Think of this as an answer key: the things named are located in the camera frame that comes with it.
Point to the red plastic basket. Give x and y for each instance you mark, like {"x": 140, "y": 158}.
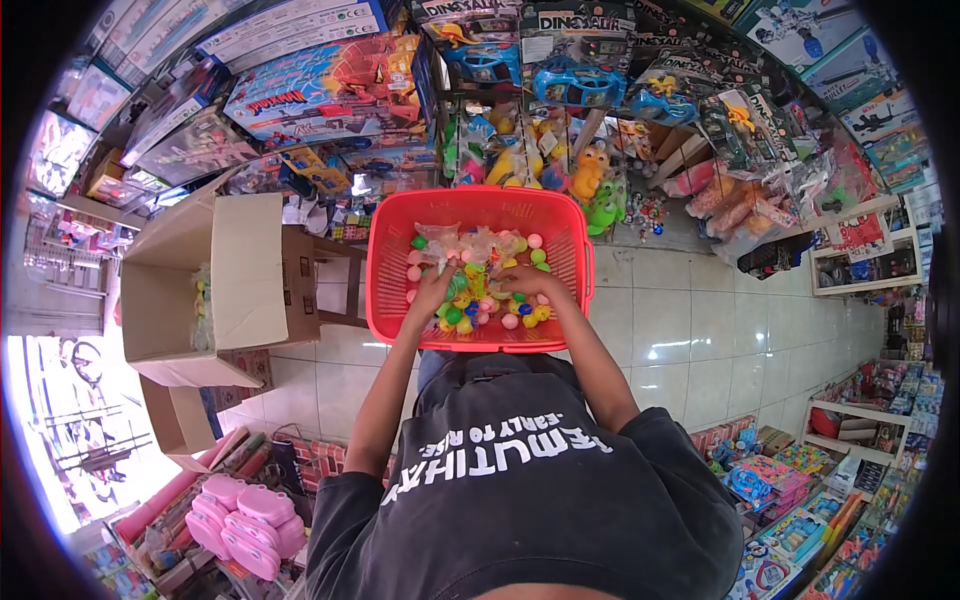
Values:
{"x": 390, "y": 255}

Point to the person's left hand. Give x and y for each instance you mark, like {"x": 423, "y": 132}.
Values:
{"x": 433, "y": 289}

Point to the pile of colourful small balls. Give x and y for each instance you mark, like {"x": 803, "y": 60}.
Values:
{"x": 480, "y": 307}

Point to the small cardboard box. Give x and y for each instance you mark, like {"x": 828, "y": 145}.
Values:
{"x": 176, "y": 420}

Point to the person's left fingers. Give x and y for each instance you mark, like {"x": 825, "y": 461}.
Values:
{"x": 447, "y": 274}

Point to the person's body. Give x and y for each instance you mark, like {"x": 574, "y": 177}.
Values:
{"x": 517, "y": 495}

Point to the large open cardboard box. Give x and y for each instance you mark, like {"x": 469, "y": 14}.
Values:
{"x": 247, "y": 270}

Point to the white shelf unit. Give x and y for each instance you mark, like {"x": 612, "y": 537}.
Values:
{"x": 862, "y": 259}

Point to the person's right hand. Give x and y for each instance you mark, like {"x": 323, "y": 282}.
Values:
{"x": 538, "y": 281}

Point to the person's right fingers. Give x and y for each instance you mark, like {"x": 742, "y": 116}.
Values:
{"x": 513, "y": 281}

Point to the wooden stool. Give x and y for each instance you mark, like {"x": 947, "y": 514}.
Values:
{"x": 352, "y": 281}

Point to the bags of toys on floor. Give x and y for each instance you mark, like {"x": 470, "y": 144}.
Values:
{"x": 739, "y": 210}

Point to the low toy display shelf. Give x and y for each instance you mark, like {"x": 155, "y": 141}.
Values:
{"x": 817, "y": 495}

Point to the brick pattern box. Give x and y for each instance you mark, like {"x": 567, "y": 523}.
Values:
{"x": 315, "y": 457}

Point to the clear plastic bags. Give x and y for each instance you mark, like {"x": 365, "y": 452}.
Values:
{"x": 457, "y": 244}

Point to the bundle of pink paper rolls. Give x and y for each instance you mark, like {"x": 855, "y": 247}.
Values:
{"x": 180, "y": 487}

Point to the pile of pink toy cases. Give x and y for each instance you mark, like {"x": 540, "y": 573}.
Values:
{"x": 251, "y": 525}

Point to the full shop shelf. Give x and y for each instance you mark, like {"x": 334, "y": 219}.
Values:
{"x": 330, "y": 90}

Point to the person's legs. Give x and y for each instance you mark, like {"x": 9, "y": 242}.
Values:
{"x": 433, "y": 367}

